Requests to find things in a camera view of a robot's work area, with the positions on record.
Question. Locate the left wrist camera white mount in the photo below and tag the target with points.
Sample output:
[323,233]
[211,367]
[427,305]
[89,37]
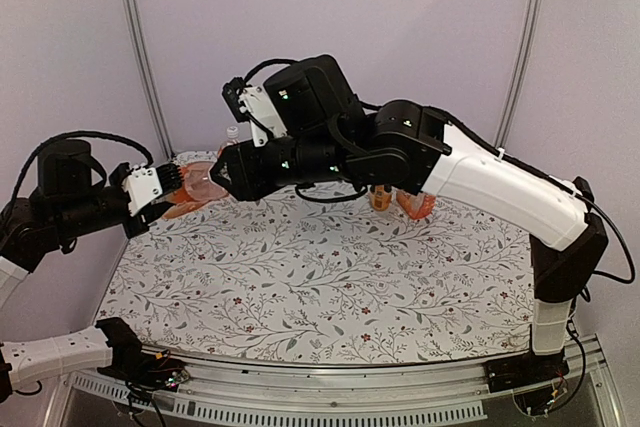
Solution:
[142,185]

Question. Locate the left aluminium corner post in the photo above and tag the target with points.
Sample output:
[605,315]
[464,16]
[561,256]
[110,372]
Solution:
[149,88]

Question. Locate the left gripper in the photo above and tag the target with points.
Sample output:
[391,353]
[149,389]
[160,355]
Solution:
[153,212]

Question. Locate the aluminium corner post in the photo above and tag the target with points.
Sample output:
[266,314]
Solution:
[526,43]
[149,88]

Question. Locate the right aluminium corner post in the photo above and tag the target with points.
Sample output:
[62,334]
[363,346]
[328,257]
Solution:
[526,43]

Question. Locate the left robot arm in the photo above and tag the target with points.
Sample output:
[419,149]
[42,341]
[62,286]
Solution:
[72,185]

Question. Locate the orange tea bottle front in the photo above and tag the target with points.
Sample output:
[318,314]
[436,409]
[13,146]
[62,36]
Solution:
[197,191]

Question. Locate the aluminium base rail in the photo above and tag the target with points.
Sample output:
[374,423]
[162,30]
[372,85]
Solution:
[236,392]

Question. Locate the orange tea bottle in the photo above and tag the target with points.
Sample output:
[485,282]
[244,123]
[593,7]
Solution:
[417,206]
[197,191]
[232,138]

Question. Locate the floral tablecloth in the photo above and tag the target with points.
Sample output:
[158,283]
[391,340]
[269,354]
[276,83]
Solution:
[327,282]

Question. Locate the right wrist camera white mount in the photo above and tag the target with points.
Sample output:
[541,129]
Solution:
[252,104]

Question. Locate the milk tea bottle dark label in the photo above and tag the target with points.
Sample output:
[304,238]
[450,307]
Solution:
[380,197]

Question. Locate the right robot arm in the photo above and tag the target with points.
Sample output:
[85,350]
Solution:
[309,127]

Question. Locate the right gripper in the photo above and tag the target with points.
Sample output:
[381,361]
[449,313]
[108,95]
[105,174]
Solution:
[245,183]

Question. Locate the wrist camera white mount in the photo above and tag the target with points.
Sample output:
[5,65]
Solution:
[252,104]
[142,185]

